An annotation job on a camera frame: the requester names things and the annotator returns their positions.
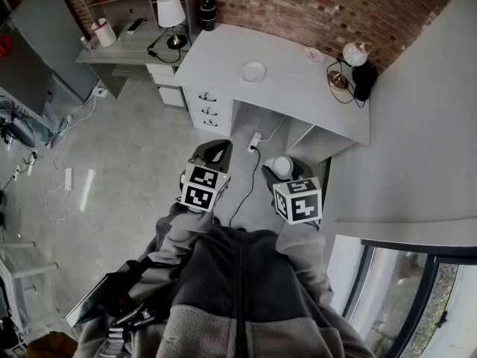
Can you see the person's right forearm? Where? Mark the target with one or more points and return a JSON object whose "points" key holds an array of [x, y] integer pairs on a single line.
{"points": [[302, 248]]}

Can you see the small white power strip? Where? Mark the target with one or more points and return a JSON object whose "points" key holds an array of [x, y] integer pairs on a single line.
{"points": [[254, 142]]}

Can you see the small clear bottle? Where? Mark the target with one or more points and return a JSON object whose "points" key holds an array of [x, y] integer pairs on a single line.
{"points": [[85, 44]]}

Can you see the black cloth bag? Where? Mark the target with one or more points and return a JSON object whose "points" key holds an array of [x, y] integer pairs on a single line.
{"points": [[365, 82]]}

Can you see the person's grey fleece jacket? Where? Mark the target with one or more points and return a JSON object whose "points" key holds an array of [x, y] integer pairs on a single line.
{"points": [[242, 293]]}

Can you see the grey wooden desk with hutch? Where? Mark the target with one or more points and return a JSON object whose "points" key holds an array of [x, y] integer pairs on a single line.
{"points": [[126, 56]]}

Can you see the white saucer plate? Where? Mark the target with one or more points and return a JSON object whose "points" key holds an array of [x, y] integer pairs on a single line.
{"points": [[253, 72]]}

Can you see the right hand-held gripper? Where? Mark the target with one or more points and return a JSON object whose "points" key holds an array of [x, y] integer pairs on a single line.
{"points": [[303, 207]]}

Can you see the long white power strip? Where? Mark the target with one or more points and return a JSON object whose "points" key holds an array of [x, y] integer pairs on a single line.
{"points": [[68, 179]]}

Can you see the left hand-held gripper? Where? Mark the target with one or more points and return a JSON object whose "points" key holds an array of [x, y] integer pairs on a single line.
{"points": [[197, 196]]}

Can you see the grey metal cabinet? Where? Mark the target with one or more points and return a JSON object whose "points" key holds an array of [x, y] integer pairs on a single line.
{"points": [[44, 50]]}

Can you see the grey office chair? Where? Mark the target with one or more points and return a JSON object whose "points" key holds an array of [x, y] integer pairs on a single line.
{"points": [[18, 129]]}

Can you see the white metal rack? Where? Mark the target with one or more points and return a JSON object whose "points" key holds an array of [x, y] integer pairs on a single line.
{"points": [[15, 270]]}

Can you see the white phone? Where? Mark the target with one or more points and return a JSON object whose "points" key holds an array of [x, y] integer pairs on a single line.
{"points": [[136, 26]]}

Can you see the globe lamp with copper base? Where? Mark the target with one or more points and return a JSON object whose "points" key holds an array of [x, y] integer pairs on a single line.
{"points": [[354, 54]]}

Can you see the person's yellow trousers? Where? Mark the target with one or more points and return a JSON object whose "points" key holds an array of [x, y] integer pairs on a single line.
{"points": [[52, 345]]}

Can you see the person's left forearm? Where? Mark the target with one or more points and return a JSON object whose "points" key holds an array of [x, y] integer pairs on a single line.
{"points": [[186, 229]]}

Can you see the white shade table lamp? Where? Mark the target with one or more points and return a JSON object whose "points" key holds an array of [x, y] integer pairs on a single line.
{"points": [[170, 9]]}

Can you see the black cylindrical speaker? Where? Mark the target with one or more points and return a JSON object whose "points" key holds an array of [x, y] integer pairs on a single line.
{"points": [[208, 15]]}

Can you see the white desk with drawers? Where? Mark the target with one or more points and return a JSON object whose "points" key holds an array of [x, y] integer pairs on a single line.
{"points": [[208, 106]]}

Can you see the black window frame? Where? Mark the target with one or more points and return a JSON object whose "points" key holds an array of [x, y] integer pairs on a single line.
{"points": [[428, 259]]}

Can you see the white wall plug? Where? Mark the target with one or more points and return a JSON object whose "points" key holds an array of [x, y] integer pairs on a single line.
{"points": [[100, 91]]}

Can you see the white cup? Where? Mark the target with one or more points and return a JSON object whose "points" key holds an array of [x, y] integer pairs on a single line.
{"points": [[282, 166]]}

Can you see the small white pink-patterned dish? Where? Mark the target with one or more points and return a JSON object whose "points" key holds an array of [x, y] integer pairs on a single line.
{"points": [[313, 55]]}

